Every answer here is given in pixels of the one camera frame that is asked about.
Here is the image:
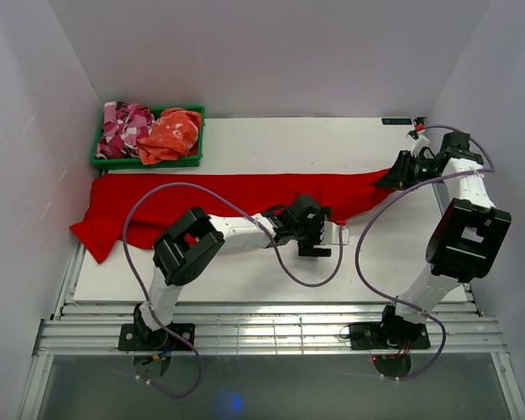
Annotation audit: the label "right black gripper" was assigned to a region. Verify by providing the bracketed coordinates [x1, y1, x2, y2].
[374, 150, 443, 191]

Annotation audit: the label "red trousers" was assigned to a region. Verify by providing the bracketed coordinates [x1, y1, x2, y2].
[70, 170, 392, 263]

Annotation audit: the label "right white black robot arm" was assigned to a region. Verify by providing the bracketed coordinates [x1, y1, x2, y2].
[375, 125, 512, 348]

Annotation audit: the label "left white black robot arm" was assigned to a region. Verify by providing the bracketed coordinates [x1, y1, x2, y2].
[133, 195, 346, 350]

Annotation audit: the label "orange crumpled garment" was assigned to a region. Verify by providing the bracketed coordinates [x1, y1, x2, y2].
[136, 108, 202, 165]

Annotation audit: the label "green plastic tray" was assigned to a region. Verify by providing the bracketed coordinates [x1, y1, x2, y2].
[91, 105, 205, 170]

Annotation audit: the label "pink patterned garment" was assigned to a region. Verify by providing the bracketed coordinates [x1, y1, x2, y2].
[94, 101, 155, 160]

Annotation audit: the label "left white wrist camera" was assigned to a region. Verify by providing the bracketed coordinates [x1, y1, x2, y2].
[317, 220, 350, 247]

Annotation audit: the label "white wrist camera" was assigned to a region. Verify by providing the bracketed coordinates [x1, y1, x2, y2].
[317, 220, 350, 247]
[407, 124, 430, 158]

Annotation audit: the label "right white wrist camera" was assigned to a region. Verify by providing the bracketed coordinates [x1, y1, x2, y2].
[407, 124, 430, 158]

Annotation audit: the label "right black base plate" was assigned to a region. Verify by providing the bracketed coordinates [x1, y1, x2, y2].
[348, 322, 431, 351]

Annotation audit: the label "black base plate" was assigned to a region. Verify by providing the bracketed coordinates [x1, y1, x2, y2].
[348, 322, 431, 351]
[117, 323, 196, 353]

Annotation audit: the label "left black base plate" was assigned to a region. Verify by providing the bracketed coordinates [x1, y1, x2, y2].
[117, 323, 196, 353]

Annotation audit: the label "aluminium frame rail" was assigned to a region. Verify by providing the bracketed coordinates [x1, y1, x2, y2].
[34, 301, 508, 356]

